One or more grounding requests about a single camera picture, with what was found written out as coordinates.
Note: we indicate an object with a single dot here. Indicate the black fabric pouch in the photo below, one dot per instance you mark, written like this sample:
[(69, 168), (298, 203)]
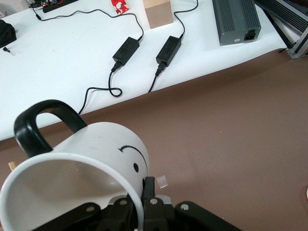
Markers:
[(7, 33)]

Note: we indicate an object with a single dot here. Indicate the black power strip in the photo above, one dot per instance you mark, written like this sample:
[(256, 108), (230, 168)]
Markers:
[(57, 6)]

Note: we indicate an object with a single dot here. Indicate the dark ribbed aluminium profile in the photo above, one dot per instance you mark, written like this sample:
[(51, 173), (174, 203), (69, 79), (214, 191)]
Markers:
[(284, 12)]

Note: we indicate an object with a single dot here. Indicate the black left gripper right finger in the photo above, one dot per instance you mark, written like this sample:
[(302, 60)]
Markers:
[(168, 219)]

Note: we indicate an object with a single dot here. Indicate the small clear tape piece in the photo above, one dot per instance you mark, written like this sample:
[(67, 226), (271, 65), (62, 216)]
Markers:
[(162, 181)]

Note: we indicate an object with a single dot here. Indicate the black power adapter brick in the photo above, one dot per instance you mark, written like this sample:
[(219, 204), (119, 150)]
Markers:
[(126, 50), (168, 50)]

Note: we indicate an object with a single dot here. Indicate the brown cardboard box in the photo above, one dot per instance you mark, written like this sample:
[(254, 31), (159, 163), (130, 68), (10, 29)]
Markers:
[(158, 14)]

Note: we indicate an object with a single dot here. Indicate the wooden mug tree rack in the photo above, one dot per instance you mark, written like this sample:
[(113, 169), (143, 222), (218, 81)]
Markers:
[(11, 166)]

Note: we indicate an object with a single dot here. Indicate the small black plug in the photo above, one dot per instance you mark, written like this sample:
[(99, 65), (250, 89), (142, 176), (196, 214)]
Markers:
[(6, 49)]

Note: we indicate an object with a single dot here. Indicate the red white patterned packet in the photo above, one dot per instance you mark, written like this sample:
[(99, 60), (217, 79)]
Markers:
[(120, 6)]

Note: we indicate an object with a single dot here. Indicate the silver aluminium profile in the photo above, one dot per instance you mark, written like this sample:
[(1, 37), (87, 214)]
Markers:
[(300, 45)]

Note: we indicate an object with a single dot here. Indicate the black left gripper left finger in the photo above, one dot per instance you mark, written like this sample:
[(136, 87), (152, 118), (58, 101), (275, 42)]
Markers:
[(113, 214)]

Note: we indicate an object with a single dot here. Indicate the grey ribbed power supply box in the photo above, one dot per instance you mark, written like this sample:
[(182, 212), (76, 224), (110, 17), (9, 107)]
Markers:
[(235, 21)]

